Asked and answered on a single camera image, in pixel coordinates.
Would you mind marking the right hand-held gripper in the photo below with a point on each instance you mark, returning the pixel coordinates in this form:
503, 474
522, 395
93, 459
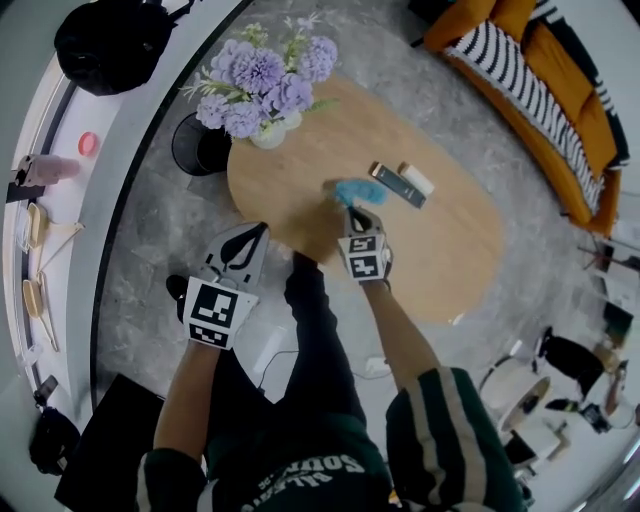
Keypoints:
362, 255

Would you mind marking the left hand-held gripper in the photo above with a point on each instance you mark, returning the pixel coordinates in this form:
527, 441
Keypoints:
212, 307

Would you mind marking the blue cloth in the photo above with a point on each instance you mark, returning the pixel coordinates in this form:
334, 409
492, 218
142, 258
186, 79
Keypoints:
360, 191

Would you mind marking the dark remote control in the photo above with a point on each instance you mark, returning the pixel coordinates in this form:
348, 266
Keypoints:
400, 186

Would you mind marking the small white box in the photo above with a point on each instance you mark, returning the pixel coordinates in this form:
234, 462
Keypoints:
417, 178

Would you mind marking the black waste bin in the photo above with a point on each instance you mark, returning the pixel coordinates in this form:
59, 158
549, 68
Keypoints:
192, 145

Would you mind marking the person's left forearm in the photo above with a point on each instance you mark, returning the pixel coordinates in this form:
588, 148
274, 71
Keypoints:
187, 400

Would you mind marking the person's right forearm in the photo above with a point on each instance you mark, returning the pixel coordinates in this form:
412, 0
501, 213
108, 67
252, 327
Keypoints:
400, 335

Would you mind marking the wooden coffee table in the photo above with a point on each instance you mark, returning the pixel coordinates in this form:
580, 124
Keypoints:
440, 250

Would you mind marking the person's black left shoe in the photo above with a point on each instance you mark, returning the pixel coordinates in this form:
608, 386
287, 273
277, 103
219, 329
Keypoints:
176, 300

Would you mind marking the person's black trousers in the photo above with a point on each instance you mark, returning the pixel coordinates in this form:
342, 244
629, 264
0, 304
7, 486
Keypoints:
320, 350

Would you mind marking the white flower vase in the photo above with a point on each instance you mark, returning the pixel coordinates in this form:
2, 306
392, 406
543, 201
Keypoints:
272, 135

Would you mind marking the white power strip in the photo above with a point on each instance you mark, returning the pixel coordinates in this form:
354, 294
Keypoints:
378, 366

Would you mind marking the small pink round dish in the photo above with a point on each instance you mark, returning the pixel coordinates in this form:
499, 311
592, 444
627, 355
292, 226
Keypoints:
88, 144

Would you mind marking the purple flower bouquet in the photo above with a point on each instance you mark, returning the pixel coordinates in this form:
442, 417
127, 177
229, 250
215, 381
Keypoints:
255, 70

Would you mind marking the pink tumbler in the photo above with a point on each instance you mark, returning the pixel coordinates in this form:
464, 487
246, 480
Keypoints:
50, 169

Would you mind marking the white face mask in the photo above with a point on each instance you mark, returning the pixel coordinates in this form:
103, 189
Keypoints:
24, 232

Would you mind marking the black and white striped blanket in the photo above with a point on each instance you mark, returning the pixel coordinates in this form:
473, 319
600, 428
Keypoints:
500, 55

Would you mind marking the black glass cabinet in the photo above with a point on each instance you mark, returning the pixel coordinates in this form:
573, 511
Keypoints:
110, 440

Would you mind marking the round white side table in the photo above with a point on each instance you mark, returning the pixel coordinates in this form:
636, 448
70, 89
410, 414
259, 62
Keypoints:
505, 395

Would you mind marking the black phone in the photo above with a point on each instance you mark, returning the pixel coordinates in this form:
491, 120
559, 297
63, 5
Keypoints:
46, 387

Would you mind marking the person's green sweatshirt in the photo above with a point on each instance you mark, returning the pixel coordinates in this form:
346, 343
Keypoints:
450, 440

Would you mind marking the black backpack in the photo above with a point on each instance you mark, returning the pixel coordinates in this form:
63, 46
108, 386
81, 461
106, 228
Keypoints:
110, 50

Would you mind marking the orange sofa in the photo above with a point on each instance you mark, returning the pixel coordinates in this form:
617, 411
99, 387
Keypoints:
555, 55

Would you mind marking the small black bag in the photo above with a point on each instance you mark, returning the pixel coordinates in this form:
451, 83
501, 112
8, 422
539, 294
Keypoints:
52, 440

